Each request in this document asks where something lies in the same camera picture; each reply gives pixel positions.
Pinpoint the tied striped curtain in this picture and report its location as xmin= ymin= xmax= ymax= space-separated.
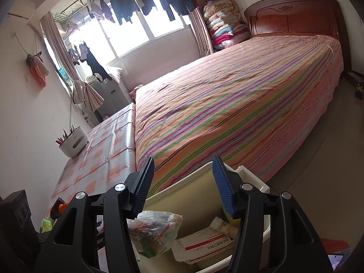
xmin=40 ymin=11 xmax=105 ymax=113

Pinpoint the white tissue wad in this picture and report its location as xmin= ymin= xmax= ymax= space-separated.
xmin=210 ymin=216 xmax=239 ymax=241

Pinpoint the yellow packet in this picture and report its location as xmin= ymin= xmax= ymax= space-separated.
xmin=221 ymin=208 xmax=242 ymax=228

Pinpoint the grey cabinet by window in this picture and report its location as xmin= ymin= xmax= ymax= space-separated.
xmin=85 ymin=75 xmax=133 ymax=120

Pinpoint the hanger of small laundry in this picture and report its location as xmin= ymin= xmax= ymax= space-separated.
xmin=67 ymin=42 xmax=88 ymax=63

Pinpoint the plastic bag of wrappers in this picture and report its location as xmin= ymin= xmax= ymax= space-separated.
xmin=127 ymin=210 xmax=184 ymax=259

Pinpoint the red cloth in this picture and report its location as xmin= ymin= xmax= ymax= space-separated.
xmin=320 ymin=237 xmax=351 ymax=255

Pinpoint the smartphone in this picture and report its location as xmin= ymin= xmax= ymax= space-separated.
xmin=327 ymin=253 xmax=346 ymax=272

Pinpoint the bottle with orange cap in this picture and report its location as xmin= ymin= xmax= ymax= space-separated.
xmin=50 ymin=197 xmax=69 ymax=223

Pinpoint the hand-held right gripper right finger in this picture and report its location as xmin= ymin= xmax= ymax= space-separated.
xmin=212 ymin=156 xmax=333 ymax=273

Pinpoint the straight striped curtain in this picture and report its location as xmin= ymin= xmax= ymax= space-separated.
xmin=188 ymin=6 xmax=214 ymax=58

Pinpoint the wooden headboard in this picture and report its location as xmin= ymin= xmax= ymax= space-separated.
xmin=243 ymin=0 xmax=351 ymax=76

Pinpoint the stack of folded quilts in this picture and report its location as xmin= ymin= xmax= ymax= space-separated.
xmin=202 ymin=0 xmax=251 ymax=52

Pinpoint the green packet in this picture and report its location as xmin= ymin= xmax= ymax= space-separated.
xmin=40 ymin=217 xmax=56 ymax=234

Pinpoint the bed with striped sheet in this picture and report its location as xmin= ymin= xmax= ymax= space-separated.
xmin=134 ymin=34 xmax=343 ymax=198

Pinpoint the black hanging garment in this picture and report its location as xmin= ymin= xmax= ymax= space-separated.
xmin=85 ymin=44 xmax=113 ymax=81

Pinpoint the cream plastic bin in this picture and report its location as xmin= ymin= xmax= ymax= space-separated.
xmin=136 ymin=161 xmax=270 ymax=273

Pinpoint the green wire rack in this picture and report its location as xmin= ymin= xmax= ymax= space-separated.
xmin=54 ymin=10 xmax=83 ymax=26

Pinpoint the white utensil holder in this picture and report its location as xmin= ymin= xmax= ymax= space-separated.
xmin=55 ymin=125 xmax=89 ymax=157

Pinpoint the window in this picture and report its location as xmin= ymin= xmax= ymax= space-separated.
xmin=48 ymin=0 xmax=194 ymax=63

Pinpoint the white box red label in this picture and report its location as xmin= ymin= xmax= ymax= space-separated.
xmin=171 ymin=229 xmax=236 ymax=263

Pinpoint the pink stool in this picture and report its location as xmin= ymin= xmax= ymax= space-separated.
xmin=129 ymin=85 xmax=144 ymax=100

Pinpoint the white wall air conditioner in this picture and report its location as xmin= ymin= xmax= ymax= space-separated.
xmin=7 ymin=0 xmax=37 ymax=20

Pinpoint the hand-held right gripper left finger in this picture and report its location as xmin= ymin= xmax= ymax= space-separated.
xmin=35 ymin=157 xmax=155 ymax=273

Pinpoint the orange hanging cloth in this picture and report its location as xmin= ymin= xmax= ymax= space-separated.
xmin=26 ymin=51 xmax=50 ymax=88

